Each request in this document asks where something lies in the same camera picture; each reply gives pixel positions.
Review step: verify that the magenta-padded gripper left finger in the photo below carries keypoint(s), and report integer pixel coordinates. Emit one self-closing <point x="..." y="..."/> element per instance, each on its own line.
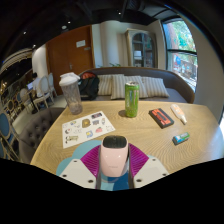
<point x="75" y="171"/>

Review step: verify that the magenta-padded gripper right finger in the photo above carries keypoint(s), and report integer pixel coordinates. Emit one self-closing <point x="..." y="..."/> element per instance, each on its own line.
<point x="151" y="170"/>

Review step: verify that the pink computer mouse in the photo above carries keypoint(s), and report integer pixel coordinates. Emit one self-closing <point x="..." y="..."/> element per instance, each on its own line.
<point x="114" y="156"/>

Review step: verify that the small green and blue box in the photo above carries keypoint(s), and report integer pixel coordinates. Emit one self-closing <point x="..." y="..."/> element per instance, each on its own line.
<point x="181" y="138"/>

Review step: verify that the white sticker sheet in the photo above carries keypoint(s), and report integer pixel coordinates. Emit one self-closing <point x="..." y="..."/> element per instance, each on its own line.
<point x="86" y="128"/>

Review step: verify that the black and orange flat box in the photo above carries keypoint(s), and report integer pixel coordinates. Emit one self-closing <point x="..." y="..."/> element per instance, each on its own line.
<point x="161" y="118"/>

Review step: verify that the grey tufted armchair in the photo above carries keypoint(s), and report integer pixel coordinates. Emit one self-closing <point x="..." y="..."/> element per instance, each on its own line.
<point x="36" y="130"/>

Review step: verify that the white squeeze tube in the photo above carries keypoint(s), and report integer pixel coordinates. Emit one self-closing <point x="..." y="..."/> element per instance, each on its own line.
<point x="178" y="113"/>

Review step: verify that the green drink can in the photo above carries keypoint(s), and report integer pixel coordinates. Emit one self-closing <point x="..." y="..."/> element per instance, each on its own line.
<point x="132" y="100"/>

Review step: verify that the clear shaker bottle white lid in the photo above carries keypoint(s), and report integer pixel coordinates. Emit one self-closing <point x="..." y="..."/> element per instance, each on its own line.
<point x="71" y="96"/>

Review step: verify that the blue round-back chair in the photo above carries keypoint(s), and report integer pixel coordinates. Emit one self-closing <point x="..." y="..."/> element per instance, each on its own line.
<point x="6" y="128"/>

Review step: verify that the striped cushion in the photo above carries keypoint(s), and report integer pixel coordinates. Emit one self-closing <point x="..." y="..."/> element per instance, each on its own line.
<point x="156" y="86"/>
<point x="118" y="86"/>
<point x="105" y="85"/>
<point x="143" y="88"/>

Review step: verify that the black and orange backpack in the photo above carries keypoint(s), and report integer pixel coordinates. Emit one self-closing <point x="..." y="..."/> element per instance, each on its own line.
<point x="88" y="86"/>

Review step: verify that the brown curved sofa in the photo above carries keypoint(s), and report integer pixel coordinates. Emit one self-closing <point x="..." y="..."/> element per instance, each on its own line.
<point x="176" y="86"/>

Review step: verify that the group of white chairs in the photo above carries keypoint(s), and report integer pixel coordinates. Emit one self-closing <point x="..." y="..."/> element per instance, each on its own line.
<point x="43" y="90"/>

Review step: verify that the brown wooden door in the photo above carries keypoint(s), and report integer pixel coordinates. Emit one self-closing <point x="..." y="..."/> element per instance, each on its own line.
<point x="68" y="60"/>

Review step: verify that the arched glass-door cabinet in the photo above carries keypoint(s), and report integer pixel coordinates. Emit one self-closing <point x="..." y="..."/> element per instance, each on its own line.
<point x="141" y="48"/>

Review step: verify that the black-framed window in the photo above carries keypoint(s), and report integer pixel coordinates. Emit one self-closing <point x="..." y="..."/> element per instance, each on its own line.
<point x="181" y="50"/>

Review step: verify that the white door sign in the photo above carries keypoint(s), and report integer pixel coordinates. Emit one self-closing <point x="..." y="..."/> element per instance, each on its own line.
<point x="80" y="43"/>

